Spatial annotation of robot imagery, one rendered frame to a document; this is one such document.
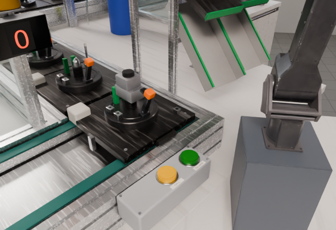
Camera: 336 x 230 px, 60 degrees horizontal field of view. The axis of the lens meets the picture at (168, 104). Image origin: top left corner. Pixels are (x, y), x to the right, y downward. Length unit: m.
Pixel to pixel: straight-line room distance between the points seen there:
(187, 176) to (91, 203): 0.19
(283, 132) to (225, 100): 0.54
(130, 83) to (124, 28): 0.96
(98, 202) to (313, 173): 0.38
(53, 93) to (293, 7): 3.97
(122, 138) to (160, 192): 0.18
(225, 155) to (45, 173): 0.46
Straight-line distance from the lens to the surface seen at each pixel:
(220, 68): 0.90
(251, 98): 1.09
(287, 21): 4.59
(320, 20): 0.45
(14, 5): 0.65
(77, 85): 0.90
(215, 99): 1.06
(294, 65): 0.49
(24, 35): 0.67
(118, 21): 1.64
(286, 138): 0.55
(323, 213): 0.77
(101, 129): 0.73
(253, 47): 1.05
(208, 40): 0.92
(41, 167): 0.76
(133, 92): 0.70
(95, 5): 2.04
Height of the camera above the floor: 1.41
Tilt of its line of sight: 33 degrees down
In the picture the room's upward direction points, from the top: straight up
